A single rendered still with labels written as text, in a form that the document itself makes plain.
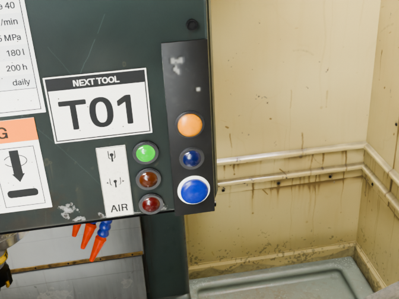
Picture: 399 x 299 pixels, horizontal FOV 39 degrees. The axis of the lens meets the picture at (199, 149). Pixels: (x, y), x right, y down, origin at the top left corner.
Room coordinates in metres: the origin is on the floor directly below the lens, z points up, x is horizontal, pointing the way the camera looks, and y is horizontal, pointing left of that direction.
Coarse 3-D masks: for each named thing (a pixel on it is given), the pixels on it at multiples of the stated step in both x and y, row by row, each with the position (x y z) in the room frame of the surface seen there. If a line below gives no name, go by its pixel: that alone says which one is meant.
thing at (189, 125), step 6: (186, 114) 0.52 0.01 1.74; (192, 114) 0.51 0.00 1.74; (180, 120) 0.51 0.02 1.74; (186, 120) 0.51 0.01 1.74; (192, 120) 0.51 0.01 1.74; (198, 120) 0.51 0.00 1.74; (180, 126) 0.51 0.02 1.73; (186, 126) 0.51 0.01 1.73; (192, 126) 0.51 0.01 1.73; (198, 126) 0.51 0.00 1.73; (180, 132) 0.51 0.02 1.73; (186, 132) 0.51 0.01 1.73; (192, 132) 0.51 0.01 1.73; (198, 132) 0.51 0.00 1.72
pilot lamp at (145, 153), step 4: (140, 148) 0.51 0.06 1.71; (144, 148) 0.51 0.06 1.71; (148, 148) 0.51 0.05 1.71; (152, 148) 0.51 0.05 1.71; (140, 152) 0.51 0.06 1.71; (144, 152) 0.51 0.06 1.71; (148, 152) 0.51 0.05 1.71; (152, 152) 0.51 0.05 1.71; (140, 156) 0.51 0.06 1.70; (144, 156) 0.51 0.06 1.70; (148, 156) 0.51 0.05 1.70; (152, 156) 0.51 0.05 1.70; (140, 160) 0.51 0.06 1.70; (144, 160) 0.51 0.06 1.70; (148, 160) 0.51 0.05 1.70
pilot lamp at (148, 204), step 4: (144, 200) 0.51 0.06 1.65; (148, 200) 0.51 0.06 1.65; (152, 200) 0.51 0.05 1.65; (156, 200) 0.51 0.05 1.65; (144, 204) 0.51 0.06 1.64; (148, 204) 0.51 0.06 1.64; (152, 204) 0.51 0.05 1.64; (156, 204) 0.51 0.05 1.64; (144, 208) 0.51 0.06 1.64; (148, 208) 0.51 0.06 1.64; (152, 208) 0.51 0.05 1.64; (156, 208) 0.51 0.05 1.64
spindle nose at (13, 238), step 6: (6, 234) 0.63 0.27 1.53; (12, 234) 0.63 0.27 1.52; (18, 234) 0.64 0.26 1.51; (24, 234) 0.65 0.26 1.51; (0, 240) 0.62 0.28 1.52; (6, 240) 0.63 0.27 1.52; (12, 240) 0.63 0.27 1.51; (18, 240) 0.64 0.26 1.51; (0, 246) 0.62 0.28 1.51; (6, 246) 0.63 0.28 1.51
